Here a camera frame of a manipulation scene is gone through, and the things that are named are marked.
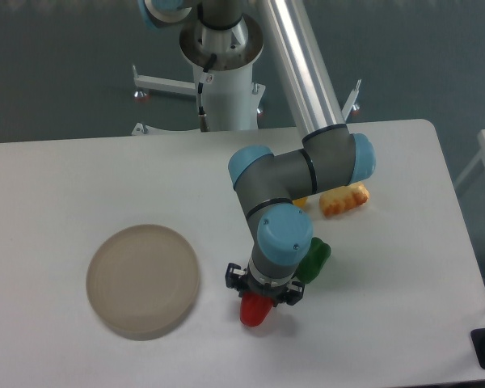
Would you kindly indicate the yellow toy pepper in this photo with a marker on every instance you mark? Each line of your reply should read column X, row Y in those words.
column 301, row 202

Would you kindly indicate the orange toy pepper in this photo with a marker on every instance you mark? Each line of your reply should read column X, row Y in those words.
column 343, row 199

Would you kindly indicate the beige round plate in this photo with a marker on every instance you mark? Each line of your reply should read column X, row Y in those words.
column 143, row 281

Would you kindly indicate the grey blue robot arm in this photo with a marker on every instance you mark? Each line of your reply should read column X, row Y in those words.
column 267, row 183

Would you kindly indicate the green toy pepper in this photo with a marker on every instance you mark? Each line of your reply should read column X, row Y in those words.
column 314, row 261

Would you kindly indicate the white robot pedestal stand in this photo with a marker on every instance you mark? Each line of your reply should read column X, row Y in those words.
column 228, row 98

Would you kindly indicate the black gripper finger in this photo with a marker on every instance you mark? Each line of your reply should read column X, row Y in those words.
column 290, row 293
column 236, row 277

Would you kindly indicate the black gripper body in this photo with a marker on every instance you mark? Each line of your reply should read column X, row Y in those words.
column 264, row 289

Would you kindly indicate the red toy pepper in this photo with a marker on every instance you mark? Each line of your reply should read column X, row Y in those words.
column 254, row 309

